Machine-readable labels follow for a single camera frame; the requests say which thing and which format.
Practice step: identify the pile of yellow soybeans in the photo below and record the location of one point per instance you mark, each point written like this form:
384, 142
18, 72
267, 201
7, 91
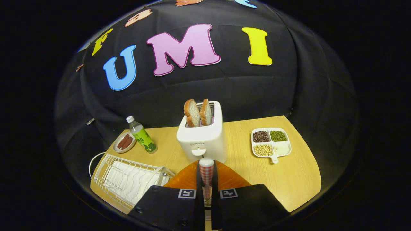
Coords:
263, 150

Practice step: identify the small silver clip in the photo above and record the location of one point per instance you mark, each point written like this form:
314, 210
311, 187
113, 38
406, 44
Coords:
90, 121

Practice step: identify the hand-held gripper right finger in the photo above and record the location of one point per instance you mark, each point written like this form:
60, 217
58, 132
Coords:
215, 208

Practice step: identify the black backdrop cloth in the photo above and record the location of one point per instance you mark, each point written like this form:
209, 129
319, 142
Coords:
257, 89

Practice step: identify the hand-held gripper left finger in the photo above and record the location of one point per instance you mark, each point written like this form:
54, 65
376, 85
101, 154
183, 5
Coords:
199, 205

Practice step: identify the green label drink bottle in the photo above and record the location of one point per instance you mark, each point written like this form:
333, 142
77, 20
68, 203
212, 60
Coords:
144, 141

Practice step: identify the small red clip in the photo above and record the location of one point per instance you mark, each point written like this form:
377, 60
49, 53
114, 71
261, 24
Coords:
79, 67

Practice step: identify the pile of red beans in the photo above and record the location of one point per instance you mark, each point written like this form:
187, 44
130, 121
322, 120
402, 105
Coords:
261, 136

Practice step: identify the white toaster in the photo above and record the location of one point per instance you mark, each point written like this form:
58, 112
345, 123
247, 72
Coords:
202, 138

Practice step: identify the red-brown sausage piece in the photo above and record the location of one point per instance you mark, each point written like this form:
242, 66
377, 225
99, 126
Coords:
127, 143
123, 141

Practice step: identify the pile of green beans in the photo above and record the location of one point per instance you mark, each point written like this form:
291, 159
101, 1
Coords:
278, 135

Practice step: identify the small grey saucer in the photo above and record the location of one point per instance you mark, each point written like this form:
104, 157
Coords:
130, 148

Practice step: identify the white divided dish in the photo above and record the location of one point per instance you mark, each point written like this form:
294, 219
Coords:
282, 149

